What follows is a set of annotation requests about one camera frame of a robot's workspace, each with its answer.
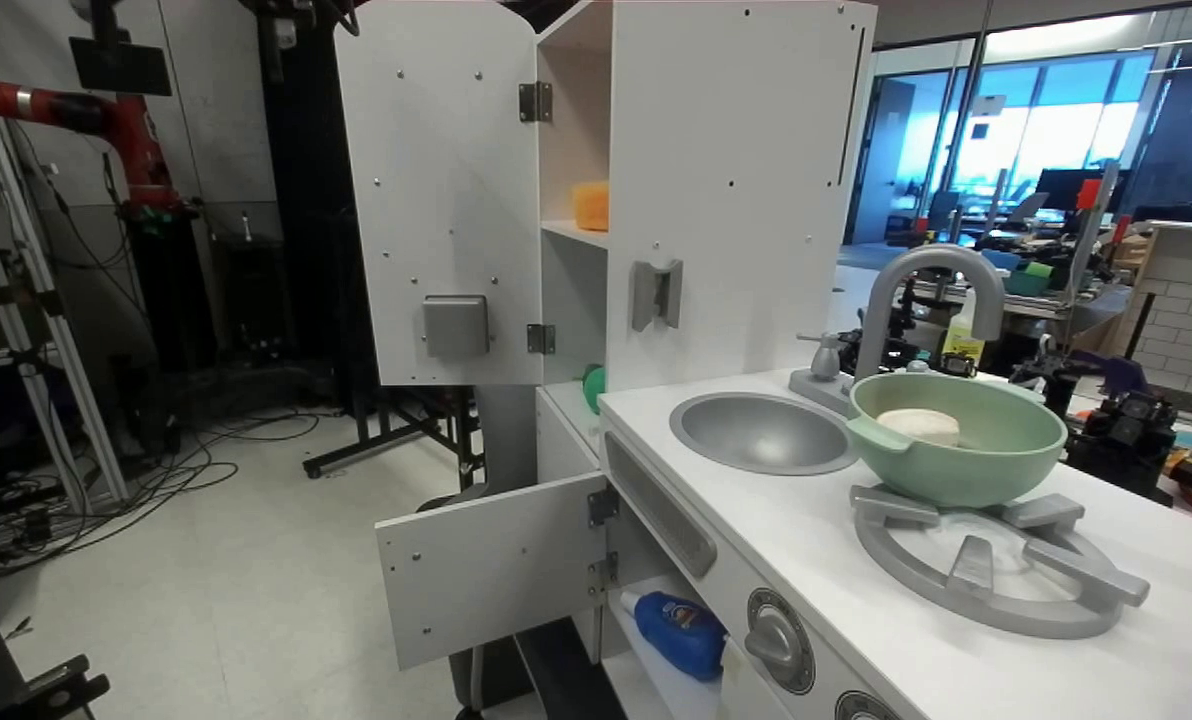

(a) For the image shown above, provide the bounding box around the white fridge door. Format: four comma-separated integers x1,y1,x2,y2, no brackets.
335,0,540,388

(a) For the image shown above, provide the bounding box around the mint green toy pot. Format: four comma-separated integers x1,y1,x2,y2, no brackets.
847,372,1068,509

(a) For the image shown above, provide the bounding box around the red robot arm background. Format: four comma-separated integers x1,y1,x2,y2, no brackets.
0,79,184,211

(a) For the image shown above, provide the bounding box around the white toy fridge cupboard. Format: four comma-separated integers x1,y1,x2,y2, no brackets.
538,0,875,479

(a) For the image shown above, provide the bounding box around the orange toy on shelf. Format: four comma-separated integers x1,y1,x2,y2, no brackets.
572,181,609,233

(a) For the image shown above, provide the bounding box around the grey toy sink basin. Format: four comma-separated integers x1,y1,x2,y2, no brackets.
673,393,852,476

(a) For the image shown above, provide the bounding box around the grey toy faucet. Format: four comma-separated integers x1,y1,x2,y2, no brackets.
790,244,1014,418

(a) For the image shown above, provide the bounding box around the white lower cabinet door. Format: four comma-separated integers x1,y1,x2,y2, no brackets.
378,473,609,669

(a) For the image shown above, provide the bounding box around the blue toy bottle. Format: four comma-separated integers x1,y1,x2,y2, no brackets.
633,594,724,684

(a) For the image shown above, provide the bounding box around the grey stove knob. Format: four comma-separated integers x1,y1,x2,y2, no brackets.
744,588,815,695

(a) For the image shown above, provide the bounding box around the white toy kitchen counter unit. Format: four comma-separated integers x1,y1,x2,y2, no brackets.
606,376,1192,720

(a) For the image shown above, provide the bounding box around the grey toy stove burner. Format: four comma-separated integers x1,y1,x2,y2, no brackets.
852,487,1152,639

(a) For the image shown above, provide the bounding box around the aluminium frame rack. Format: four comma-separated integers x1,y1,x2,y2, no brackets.
0,117,130,513

